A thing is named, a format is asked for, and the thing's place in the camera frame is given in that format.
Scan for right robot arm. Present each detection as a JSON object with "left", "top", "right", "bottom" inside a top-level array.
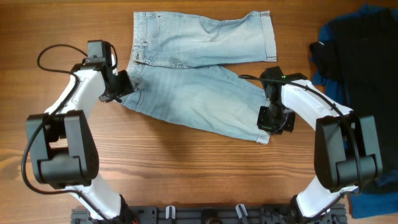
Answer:
[{"left": 257, "top": 68, "right": 382, "bottom": 223}]

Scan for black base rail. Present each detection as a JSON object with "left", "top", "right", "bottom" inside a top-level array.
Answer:
[{"left": 70, "top": 203, "right": 348, "bottom": 224}]

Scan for blue garment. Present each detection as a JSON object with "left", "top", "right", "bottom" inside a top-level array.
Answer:
[{"left": 309, "top": 3, "right": 398, "bottom": 220}]

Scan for light blue denim shorts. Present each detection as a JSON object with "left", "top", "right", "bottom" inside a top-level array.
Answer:
[{"left": 121, "top": 11, "right": 277, "bottom": 144}]

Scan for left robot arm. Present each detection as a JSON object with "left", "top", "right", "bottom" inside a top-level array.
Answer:
[{"left": 21, "top": 58, "right": 139, "bottom": 223}]

